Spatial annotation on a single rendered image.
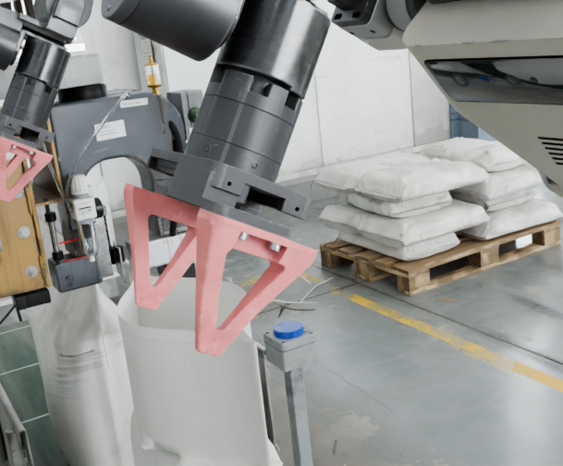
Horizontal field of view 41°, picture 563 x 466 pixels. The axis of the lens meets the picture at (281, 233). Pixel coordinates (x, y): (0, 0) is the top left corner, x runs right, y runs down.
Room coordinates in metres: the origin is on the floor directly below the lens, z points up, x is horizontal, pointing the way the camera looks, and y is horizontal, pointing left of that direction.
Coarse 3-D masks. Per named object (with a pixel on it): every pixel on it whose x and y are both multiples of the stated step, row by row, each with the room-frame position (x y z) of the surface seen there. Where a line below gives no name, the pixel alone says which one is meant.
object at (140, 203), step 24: (144, 192) 0.47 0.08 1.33; (144, 216) 0.47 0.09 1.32; (168, 216) 0.48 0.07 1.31; (192, 216) 0.49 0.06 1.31; (144, 240) 0.47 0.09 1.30; (192, 240) 0.48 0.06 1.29; (144, 264) 0.47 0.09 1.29; (168, 264) 0.48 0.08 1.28; (144, 288) 0.46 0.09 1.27; (168, 288) 0.47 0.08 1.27
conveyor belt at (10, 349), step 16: (0, 336) 2.80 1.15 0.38; (16, 336) 2.78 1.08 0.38; (32, 336) 2.76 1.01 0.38; (0, 352) 2.62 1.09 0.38; (16, 352) 2.61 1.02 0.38; (32, 352) 2.59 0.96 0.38; (0, 368) 2.47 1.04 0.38; (16, 368) 2.46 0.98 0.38; (32, 368) 2.44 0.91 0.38; (16, 384) 2.33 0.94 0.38; (32, 384) 2.31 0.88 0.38; (16, 400) 2.20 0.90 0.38; (32, 400) 2.19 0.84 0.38; (32, 416) 2.08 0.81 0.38; (48, 416) 2.07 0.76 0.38; (32, 432) 1.98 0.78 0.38; (48, 432) 1.97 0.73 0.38; (32, 448) 1.88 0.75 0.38; (48, 448) 1.87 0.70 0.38; (48, 464) 1.79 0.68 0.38; (64, 464) 1.78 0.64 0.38
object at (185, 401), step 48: (192, 288) 1.21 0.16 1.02; (240, 288) 1.13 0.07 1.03; (144, 336) 1.01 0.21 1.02; (192, 336) 0.97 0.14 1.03; (240, 336) 1.15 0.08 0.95; (144, 384) 1.02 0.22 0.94; (192, 384) 0.98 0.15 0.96; (240, 384) 0.93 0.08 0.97; (144, 432) 1.04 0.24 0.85; (192, 432) 0.98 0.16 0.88; (240, 432) 0.94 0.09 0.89
